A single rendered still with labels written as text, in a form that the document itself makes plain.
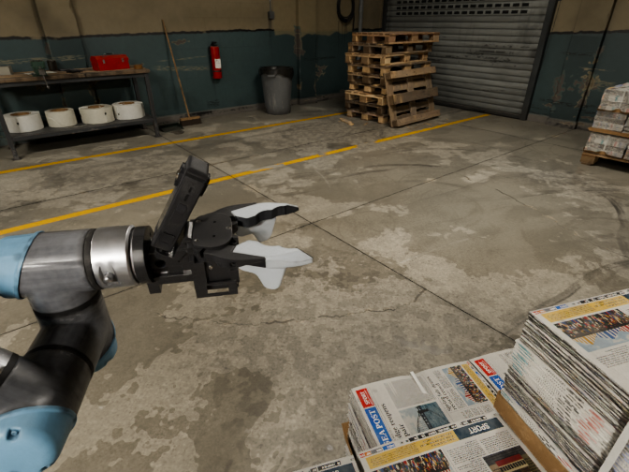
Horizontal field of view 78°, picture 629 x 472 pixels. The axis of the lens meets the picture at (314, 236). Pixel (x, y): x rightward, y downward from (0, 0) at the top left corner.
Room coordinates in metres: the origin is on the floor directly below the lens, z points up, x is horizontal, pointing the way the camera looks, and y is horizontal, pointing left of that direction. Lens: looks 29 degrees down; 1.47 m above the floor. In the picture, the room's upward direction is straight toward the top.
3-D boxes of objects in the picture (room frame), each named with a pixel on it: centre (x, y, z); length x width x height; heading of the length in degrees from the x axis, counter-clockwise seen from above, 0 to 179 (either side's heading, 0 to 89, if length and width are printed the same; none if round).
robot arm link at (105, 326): (0.37, 0.31, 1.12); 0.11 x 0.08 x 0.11; 11
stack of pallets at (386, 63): (7.07, -1.27, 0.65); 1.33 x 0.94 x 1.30; 132
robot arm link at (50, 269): (0.39, 0.31, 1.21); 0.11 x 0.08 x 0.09; 101
